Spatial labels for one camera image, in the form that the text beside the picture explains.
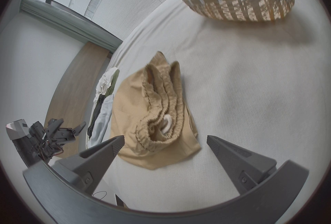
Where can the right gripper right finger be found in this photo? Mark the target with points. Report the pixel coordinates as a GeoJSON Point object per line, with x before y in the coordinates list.
{"type": "Point", "coordinates": [243, 167]}

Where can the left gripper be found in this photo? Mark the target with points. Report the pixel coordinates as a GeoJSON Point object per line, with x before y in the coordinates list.
{"type": "Point", "coordinates": [62, 135]}

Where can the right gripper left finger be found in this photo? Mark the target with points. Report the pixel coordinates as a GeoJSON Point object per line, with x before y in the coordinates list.
{"type": "Point", "coordinates": [86, 168]}

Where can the tan shorts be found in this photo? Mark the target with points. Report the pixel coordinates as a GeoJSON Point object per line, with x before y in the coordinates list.
{"type": "Point", "coordinates": [129, 114]}

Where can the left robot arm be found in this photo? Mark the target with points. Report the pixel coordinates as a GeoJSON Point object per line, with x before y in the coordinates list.
{"type": "Point", "coordinates": [18, 130]}

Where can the black garment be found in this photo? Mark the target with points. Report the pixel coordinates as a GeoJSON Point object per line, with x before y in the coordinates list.
{"type": "Point", "coordinates": [97, 111]}

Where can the pale blue garment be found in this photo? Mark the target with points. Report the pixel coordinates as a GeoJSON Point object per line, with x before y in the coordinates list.
{"type": "Point", "coordinates": [104, 114]}

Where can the white garment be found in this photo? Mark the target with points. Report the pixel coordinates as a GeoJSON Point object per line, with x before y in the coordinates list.
{"type": "Point", "coordinates": [106, 80]}

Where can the green garment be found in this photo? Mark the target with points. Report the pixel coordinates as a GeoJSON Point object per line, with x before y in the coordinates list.
{"type": "Point", "coordinates": [113, 83]}

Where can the bed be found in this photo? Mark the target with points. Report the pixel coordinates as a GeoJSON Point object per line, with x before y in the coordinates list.
{"type": "Point", "coordinates": [245, 88]}

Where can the grey-green curtain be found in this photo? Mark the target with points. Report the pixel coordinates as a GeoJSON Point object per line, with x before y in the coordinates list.
{"type": "Point", "coordinates": [64, 18]}

